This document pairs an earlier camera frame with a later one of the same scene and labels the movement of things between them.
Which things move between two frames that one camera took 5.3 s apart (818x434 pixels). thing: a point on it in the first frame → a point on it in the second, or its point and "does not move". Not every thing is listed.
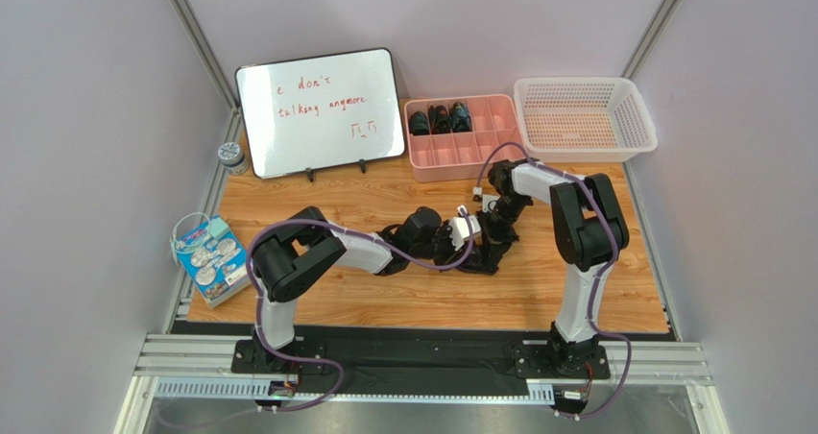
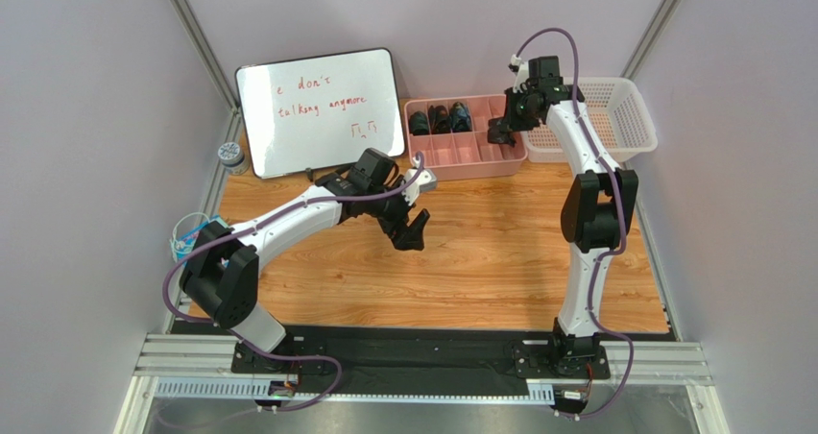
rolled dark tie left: [419, 124] does not move
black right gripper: [496, 227] → [505, 124]
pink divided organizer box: [450, 138] does not move
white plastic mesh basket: [584, 119] does not move
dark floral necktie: [484, 259] → [500, 132]
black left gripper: [470, 253] → [396, 220]
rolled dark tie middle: [440, 120] does not move
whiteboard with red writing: [318, 112] does not move
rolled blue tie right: [460, 117] does not move
